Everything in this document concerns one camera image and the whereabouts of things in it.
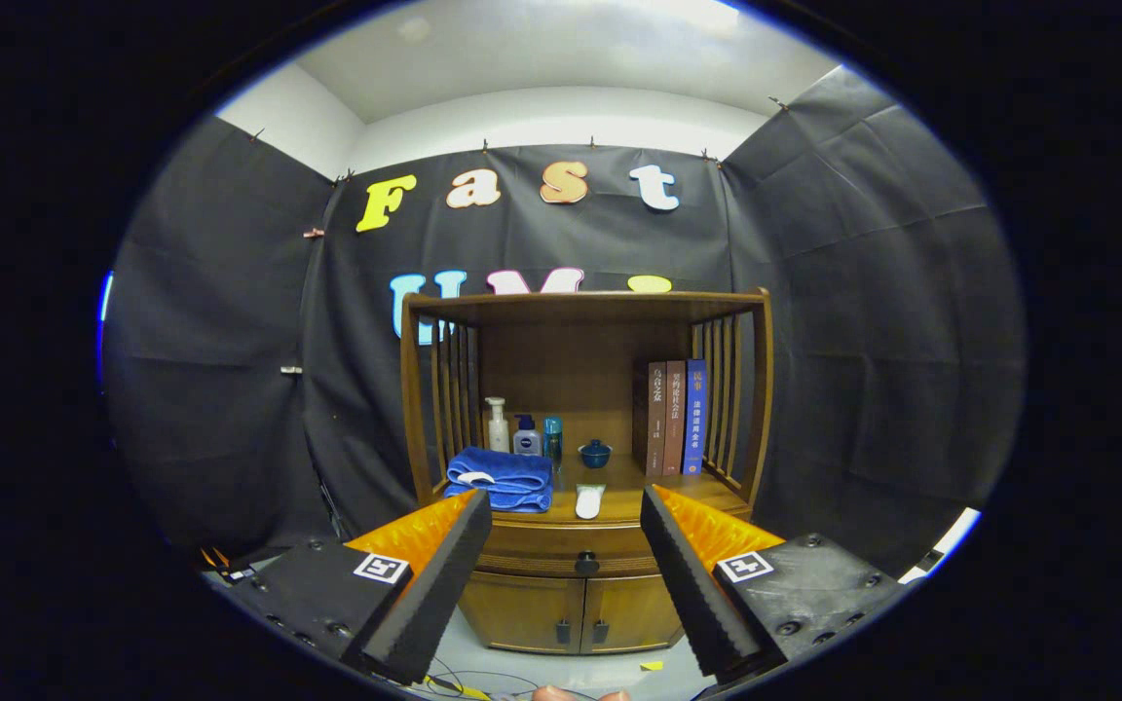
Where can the wooden drawer with black knob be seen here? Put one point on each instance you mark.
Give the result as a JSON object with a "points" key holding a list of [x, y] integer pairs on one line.
{"points": [[532, 550]]}

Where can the white pump bottle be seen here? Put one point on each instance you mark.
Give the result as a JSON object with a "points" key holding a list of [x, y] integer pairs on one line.
{"points": [[498, 433]]}

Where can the blue folded towel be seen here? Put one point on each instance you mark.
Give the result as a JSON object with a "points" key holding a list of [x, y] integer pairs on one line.
{"points": [[512, 472]]}

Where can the white lotion bottle blue cap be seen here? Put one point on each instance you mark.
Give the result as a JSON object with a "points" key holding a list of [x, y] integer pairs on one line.
{"points": [[527, 443]]}

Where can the white cosmetic tube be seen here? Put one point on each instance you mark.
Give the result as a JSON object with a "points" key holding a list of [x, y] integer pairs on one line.
{"points": [[589, 501]]}

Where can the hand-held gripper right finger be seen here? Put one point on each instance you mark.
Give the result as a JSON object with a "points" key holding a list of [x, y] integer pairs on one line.
{"points": [[692, 584]]}

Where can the black backdrop cloth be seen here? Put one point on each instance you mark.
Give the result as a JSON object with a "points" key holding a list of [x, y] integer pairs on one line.
{"points": [[814, 292]]}

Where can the wooden countertop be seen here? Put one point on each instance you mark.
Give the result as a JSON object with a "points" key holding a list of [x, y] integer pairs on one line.
{"points": [[619, 501]]}

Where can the blue book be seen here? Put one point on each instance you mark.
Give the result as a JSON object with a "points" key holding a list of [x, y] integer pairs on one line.
{"points": [[695, 419]]}

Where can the wooden cabinet door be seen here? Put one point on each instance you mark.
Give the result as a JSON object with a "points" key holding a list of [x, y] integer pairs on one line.
{"points": [[634, 613], [517, 613]]}

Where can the teal bottle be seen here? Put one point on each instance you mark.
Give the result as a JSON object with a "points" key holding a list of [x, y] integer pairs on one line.
{"points": [[553, 443]]}

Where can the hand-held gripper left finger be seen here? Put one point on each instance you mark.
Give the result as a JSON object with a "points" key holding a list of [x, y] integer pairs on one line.
{"points": [[430, 594]]}

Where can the blue lidded teacup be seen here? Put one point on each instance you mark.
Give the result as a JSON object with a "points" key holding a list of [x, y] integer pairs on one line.
{"points": [[595, 455]]}

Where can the dark brown book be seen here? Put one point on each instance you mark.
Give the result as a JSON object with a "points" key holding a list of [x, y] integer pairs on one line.
{"points": [[652, 419]]}

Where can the reddish brown book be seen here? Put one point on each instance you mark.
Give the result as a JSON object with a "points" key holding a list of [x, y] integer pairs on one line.
{"points": [[675, 419]]}

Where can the wooden cabinet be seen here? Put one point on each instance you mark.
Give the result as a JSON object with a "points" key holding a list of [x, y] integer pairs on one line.
{"points": [[571, 360]]}

